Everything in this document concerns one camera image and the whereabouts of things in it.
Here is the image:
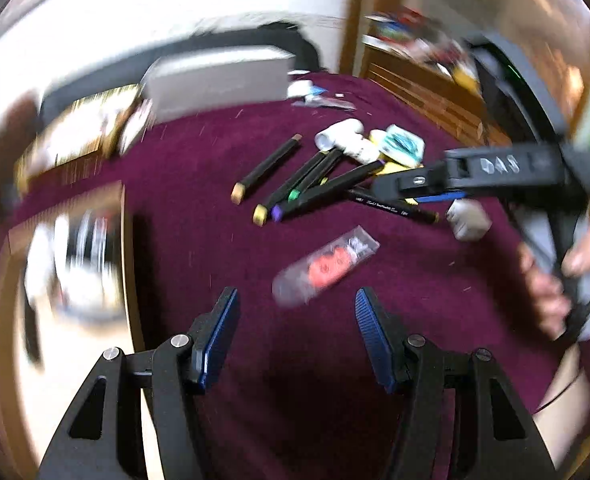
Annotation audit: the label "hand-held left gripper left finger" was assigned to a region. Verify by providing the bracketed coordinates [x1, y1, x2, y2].
[37, 286, 240, 480]

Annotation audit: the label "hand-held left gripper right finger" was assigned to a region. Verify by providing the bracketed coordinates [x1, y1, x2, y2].
[355, 287, 558, 480]

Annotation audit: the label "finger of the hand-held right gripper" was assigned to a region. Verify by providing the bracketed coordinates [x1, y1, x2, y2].
[372, 162, 463, 200]
[417, 191, 468, 206]

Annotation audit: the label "white square box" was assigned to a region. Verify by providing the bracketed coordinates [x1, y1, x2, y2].
[447, 198, 493, 242]

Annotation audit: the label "thin black pen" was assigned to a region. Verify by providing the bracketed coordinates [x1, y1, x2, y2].
[344, 189, 440, 224]

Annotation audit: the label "teal packet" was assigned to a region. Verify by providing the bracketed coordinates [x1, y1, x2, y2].
[381, 125, 426, 165]

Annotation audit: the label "orange item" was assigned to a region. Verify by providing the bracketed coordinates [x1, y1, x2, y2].
[272, 225, 380, 309]

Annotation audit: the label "black marker purple cap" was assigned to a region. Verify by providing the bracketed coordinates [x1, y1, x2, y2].
[271, 161, 386, 222]

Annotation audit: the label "black marker green cap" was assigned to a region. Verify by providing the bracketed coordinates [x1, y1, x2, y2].
[285, 148, 344, 201]

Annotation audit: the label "black marker yellow cap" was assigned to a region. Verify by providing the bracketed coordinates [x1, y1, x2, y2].
[253, 151, 328, 227]

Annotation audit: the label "black marker tan cap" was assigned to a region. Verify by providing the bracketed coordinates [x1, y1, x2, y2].
[231, 133, 304, 206]

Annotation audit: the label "brown cardboard box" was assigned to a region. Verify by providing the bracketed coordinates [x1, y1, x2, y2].
[0, 182, 148, 480]

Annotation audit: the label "person's right hand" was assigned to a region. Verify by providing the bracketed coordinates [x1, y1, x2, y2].
[519, 220, 590, 339]

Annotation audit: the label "yellow packet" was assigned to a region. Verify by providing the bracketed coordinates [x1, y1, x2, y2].
[369, 129, 422, 168]

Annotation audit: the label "white bottle tan label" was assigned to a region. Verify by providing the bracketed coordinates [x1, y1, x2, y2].
[344, 135, 382, 166]

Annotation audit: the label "white plastic bottle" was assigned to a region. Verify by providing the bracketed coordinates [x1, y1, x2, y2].
[315, 117, 366, 153]

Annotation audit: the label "wooden shelf with clutter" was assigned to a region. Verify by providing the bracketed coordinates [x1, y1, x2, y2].
[361, 6, 513, 148]

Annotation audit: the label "clear plastic bottle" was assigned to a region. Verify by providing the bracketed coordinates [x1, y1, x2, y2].
[294, 94, 356, 112]

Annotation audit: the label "small white blue bottle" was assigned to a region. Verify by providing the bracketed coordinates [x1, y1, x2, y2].
[287, 80, 326, 103]

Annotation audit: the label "black patterned pouch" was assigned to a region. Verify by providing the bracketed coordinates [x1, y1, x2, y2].
[70, 210, 123, 311]

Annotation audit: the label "black sofa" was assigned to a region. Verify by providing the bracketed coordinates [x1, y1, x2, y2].
[40, 19, 328, 126]

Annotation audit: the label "white soft packet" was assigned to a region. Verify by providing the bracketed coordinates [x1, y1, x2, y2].
[24, 217, 73, 313]

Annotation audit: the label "grey rectangular box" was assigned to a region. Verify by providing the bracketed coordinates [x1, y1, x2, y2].
[142, 45, 296, 123]

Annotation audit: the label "printed booklet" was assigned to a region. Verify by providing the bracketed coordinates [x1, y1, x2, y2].
[119, 99, 156, 157]

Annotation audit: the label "gold patterned box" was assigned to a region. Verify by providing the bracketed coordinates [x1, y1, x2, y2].
[14, 84, 144, 195]

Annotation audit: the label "wooden door frame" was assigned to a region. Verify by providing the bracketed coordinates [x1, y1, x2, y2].
[339, 0, 406, 81]

